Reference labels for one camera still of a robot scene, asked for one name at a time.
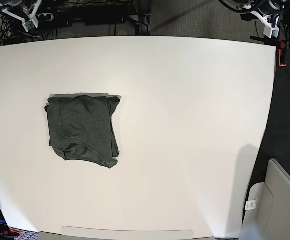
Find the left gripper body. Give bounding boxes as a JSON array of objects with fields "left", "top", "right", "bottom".
[{"left": 241, "top": 0, "right": 290, "bottom": 23}]

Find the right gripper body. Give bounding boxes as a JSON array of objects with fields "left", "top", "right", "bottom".
[{"left": 0, "top": 0, "right": 42, "bottom": 22}]

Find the dark green long-sleeve shirt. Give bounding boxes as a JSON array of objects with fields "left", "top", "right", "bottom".
[{"left": 45, "top": 95, "right": 120, "bottom": 169}]

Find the red clamp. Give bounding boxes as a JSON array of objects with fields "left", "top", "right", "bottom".
[{"left": 278, "top": 40, "right": 287, "bottom": 67}]

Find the white power strip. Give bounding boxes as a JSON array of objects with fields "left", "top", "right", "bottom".
[{"left": 36, "top": 13, "right": 54, "bottom": 22}]

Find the beige plastic bin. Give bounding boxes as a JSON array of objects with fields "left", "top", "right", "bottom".
[{"left": 239, "top": 159, "right": 290, "bottom": 240}]

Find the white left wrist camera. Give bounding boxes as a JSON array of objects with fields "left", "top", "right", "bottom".
[{"left": 263, "top": 24, "right": 280, "bottom": 39}]

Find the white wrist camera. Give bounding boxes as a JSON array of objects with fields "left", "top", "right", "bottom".
[
  {"left": 22, "top": 18, "right": 39, "bottom": 33},
  {"left": 263, "top": 24, "right": 280, "bottom": 39}
]

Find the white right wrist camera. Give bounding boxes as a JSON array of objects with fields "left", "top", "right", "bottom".
[{"left": 22, "top": 18, "right": 39, "bottom": 33}]

